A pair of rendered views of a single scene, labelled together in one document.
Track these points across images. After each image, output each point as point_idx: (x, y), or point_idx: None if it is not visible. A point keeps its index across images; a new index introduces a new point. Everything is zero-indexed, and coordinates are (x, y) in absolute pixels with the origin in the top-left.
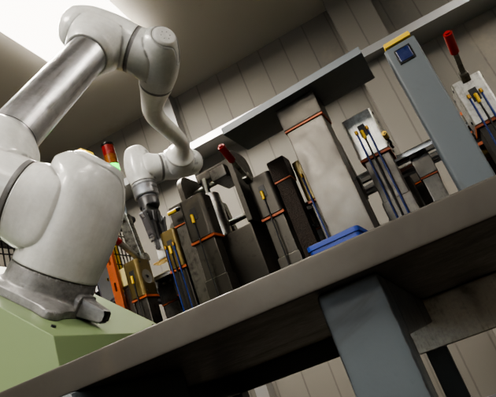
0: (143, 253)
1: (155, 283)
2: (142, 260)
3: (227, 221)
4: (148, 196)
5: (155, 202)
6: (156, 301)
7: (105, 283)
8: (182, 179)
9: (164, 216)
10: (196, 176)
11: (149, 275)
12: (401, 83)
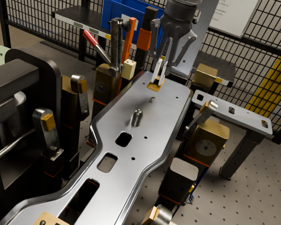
0: (109, 68)
1: (141, 92)
2: (103, 73)
3: (2, 137)
4: (168, 2)
5: (171, 17)
6: (104, 107)
7: (178, 50)
8: (9, 52)
9: (192, 36)
10: (16, 59)
11: (105, 88)
12: None
